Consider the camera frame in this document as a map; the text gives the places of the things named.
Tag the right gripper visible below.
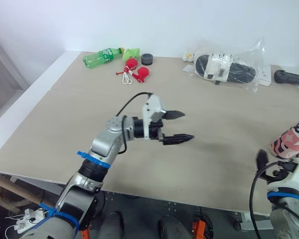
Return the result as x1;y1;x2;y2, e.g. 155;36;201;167
255;148;299;183

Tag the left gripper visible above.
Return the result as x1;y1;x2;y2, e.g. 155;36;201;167
149;110;195;146

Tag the pink patterned tube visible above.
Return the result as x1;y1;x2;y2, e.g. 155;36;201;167
269;115;299;160

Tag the red round toy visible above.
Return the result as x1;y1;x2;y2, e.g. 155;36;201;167
116;58;139;76
133;67;149;84

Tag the white duck toy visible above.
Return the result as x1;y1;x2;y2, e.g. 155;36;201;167
181;51;195;62

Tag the dark grey tape roll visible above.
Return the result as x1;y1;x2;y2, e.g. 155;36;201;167
141;53;154;67

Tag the black and white sandal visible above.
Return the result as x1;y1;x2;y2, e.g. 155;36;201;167
193;51;257;86

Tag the green plush toy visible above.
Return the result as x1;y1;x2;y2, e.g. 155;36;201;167
122;47;142;63

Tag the green plastic bottle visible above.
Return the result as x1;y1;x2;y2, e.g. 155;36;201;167
83;47;127;70

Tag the robot body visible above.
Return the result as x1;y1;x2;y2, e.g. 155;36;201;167
98;211;191;239

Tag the clear plastic bag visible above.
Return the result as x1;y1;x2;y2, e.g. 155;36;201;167
182;36;272;93

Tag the wooden stick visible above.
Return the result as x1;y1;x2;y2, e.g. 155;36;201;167
0;171;44;208

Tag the white power strip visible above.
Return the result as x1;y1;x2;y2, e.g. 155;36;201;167
13;208;50;234

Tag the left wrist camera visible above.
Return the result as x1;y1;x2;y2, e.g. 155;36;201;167
142;94;166;139

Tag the white cord loop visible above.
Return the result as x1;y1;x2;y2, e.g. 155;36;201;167
121;71;134;86

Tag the orange metal frame bar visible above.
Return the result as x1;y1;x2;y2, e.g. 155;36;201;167
192;220;205;239

